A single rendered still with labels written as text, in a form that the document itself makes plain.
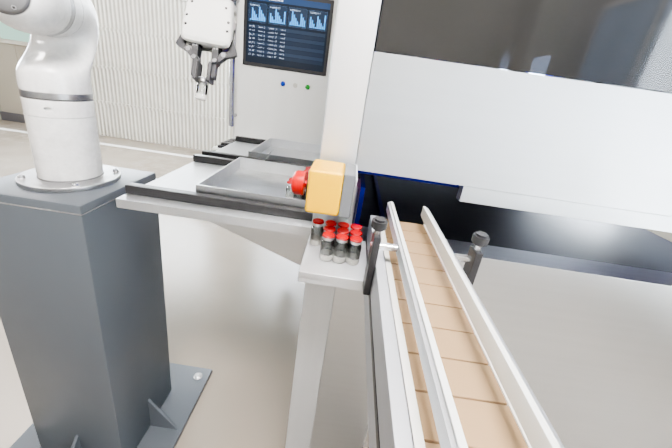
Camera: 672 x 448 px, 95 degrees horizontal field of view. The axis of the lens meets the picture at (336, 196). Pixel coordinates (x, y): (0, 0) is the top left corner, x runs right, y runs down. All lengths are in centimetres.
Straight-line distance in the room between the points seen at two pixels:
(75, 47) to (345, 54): 61
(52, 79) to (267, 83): 95
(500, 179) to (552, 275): 23
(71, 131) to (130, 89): 425
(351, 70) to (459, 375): 43
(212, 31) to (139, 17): 424
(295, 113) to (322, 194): 113
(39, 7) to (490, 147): 81
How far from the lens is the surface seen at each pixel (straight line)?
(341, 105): 54
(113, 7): 518
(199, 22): 77
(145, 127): 508
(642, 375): 102
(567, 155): 65
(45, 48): 94
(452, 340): 37
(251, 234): 76
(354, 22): 54
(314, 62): 156
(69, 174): 90
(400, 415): 29
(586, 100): 65
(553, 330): 84
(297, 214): 64
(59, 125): 87
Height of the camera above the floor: 116
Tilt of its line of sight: 20 degrees down
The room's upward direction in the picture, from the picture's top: 8 degrees clockwise
